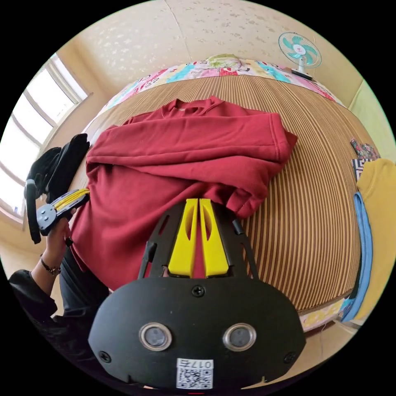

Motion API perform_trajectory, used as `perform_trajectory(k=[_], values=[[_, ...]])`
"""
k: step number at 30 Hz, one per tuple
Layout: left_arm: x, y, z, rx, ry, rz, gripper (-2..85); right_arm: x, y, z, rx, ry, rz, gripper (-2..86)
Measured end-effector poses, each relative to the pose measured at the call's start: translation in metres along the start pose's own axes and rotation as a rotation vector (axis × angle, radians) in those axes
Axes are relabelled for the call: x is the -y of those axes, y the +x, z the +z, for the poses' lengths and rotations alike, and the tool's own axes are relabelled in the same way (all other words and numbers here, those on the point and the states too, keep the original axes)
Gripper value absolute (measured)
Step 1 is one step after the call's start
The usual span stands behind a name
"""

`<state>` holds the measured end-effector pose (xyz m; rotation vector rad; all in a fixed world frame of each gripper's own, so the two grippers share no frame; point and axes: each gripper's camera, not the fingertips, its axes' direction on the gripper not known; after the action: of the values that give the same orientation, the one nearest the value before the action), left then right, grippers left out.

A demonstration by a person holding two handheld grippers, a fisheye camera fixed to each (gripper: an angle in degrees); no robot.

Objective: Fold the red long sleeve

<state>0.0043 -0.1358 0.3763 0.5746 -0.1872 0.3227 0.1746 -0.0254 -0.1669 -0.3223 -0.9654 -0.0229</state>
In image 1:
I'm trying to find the red long sleeve sweater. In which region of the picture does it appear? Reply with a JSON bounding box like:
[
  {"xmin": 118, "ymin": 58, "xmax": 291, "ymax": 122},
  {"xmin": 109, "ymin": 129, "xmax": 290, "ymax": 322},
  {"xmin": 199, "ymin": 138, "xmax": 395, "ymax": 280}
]
[{"xmin": 69, "ymin": 95, "xmax": 299, "ymax": 292}]

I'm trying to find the person's body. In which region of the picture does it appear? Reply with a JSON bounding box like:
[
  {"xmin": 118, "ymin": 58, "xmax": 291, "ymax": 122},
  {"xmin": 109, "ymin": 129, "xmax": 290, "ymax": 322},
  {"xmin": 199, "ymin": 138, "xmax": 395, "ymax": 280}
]
[{"xmin": 7, "ymin": 247, "xmax": 149, "ymax": 396}]

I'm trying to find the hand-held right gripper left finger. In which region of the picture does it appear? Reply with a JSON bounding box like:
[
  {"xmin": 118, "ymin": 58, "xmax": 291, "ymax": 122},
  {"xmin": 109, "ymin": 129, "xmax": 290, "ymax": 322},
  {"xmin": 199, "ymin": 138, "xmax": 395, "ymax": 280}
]
[{"xmin": 168, "ymin": 199, "xmax": 199, "ymax": 276}]

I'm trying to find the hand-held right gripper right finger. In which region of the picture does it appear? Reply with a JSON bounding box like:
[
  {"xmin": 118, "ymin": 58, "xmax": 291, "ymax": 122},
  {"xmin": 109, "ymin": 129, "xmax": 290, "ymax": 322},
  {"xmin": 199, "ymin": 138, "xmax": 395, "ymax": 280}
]
[{"xmin": 199, "ymin": 199, "xmax": 230, "ymax": 278}]

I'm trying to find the bed with striped woven mat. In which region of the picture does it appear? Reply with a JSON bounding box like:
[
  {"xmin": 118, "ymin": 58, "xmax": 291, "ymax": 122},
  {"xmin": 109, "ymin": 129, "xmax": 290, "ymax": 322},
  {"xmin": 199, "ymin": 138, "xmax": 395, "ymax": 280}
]
[{"xmin": 70, "ymin": 57, "xmax": 382, "ymax": 332}]

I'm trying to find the pile of clothes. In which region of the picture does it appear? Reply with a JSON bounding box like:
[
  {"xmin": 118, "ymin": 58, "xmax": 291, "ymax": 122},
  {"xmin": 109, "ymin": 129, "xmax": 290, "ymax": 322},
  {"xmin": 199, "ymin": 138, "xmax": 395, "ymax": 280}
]
[{"xmin": 339, "ymin": 138, "xmax": 396, "ymax": 323}]

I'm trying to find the window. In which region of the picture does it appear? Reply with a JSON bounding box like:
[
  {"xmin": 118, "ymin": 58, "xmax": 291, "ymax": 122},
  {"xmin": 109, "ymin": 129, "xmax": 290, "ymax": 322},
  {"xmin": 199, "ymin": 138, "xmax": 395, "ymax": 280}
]
[{"xmin": 0, "ymin": 52, "xmax": 94, "ymax": 230}]

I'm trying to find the person's left forearm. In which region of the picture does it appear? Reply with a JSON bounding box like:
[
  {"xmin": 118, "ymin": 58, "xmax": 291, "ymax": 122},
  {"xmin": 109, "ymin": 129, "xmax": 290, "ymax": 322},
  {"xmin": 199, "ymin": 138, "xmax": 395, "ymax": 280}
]
[{"xmin": 30, "ymin": 254, "xmax": 62, "ymax": 295}]

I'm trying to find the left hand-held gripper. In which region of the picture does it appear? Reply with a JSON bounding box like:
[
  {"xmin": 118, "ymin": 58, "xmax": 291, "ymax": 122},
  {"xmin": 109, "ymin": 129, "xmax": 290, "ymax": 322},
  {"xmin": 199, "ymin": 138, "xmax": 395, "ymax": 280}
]
[{"xmin": 36, "ymin": 189, "xmax": 91, "ymax": 236}]

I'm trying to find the person's left hand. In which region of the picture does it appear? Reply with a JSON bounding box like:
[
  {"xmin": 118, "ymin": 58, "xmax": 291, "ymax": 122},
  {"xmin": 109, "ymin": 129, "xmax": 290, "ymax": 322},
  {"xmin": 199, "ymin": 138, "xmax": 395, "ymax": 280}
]
[{"xmin": 41, "ymin": 208, "xmax": 77, "ymax": 270}]

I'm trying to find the green printed pillow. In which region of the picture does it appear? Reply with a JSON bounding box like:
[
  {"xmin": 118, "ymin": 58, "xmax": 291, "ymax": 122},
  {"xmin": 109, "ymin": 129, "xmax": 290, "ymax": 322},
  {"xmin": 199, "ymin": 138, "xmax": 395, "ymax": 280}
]
[{"xmin": 206, "ymin": 54, "xmax": 245, "ymax": 69}]

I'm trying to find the teal table fan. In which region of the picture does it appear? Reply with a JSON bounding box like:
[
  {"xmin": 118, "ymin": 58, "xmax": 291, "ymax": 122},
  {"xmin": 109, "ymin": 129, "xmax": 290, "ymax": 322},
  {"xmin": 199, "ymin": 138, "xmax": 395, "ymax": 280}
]
[{"xmin": 278, "ymin": 32, "xmax": 323, "ymax": 82}]

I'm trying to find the black garment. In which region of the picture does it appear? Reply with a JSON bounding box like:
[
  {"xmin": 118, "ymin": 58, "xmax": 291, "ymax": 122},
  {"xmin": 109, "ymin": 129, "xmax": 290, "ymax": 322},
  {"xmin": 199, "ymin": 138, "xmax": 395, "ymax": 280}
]
[{"xmin": 26, "ymin": 133, "xmax": 91, "ymax": 205}]

